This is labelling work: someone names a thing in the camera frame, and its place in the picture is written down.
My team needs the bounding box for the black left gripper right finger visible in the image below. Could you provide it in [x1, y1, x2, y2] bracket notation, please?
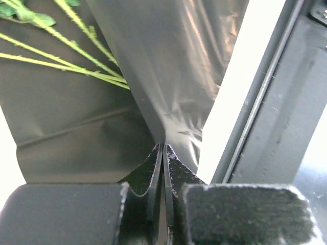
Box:
[163, 144, 205, 244]

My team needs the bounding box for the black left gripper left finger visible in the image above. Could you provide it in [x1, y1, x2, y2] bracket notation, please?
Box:
[117, 144, 163, 244]

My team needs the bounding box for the black paper flower wrap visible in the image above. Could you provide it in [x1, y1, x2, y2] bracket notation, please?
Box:
[1, 1, 248, 183]

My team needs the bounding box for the pink artificial flower bouquet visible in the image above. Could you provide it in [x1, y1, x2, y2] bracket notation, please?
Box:
[1, 1, 129, 89]

